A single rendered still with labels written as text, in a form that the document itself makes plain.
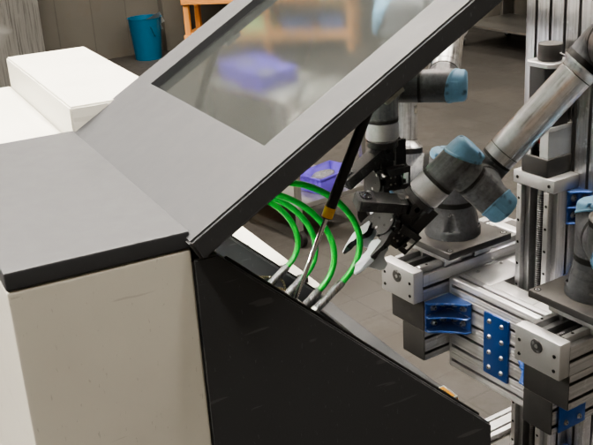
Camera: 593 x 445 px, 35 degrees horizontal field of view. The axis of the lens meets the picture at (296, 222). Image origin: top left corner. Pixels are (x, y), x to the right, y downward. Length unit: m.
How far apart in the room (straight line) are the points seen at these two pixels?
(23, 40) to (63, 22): 1.69
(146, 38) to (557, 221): 8.51
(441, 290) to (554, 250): 0.33
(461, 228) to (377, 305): 2.03
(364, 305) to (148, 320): 3.12
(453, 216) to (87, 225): 1.26
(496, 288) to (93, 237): 1.31
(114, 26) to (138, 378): 9.55
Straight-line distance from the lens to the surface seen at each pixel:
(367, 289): 4.70
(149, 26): 10.57
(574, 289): 2.25
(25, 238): 1.51
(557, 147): 2.38
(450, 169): 1.96
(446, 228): 2.54
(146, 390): 1.53
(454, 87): 2.15
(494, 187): 1.99
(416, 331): 2.59
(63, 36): 10.75
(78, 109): 2.09
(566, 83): 2.08
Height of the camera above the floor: 2.02
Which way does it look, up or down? 21 degrees down
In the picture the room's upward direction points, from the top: 4 degrees counter-clockwise
